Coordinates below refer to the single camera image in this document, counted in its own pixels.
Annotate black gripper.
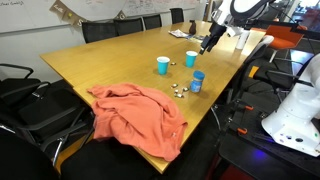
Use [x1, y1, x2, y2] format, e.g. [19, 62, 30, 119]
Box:
[199, 22, 226, 55]

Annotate blue plastic cup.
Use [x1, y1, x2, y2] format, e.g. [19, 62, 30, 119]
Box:
[186, 51, 198, 68]
[157, 56, 170, 75]

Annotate black armrest office chair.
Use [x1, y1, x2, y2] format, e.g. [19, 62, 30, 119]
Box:
[0, 63, 88, 164]

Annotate orange clamp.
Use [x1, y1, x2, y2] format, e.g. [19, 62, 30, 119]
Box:
[237, 128, 248, 135]
[245, 106, 254, 111]

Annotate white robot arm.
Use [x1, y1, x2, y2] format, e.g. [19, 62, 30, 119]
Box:
[199, 0, 272, 54]

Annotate orange armchair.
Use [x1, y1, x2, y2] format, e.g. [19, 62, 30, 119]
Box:
[257, 25, 303, 62]

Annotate paper banner on whiteboard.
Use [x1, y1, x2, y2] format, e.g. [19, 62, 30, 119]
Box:
[50, 0, 127, 25]

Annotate blue peanut butter jar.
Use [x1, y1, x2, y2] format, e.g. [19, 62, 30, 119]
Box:
[190, 79, 202, 93]

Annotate white cylinder container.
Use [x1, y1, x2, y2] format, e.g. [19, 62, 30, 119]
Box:
[236, 30, 250, 50]

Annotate near blue plastic cup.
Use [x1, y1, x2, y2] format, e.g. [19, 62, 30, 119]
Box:
[186, 51, 198, 68]

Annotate far blue plastic cup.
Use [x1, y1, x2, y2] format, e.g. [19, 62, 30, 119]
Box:
[157, 56, 170, 75]

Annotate magazine on table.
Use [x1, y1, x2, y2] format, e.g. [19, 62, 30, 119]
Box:
[170, 29, 189, 38]

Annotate brown bottle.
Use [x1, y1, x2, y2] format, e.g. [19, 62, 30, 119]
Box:
[189, 20, 196, 35]

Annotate orange cloth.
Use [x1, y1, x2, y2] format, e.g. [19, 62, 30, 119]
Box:
[88, 83, 187, 161]

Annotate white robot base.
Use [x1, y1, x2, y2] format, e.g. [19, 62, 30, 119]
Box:
[261, 54, 320, 157]

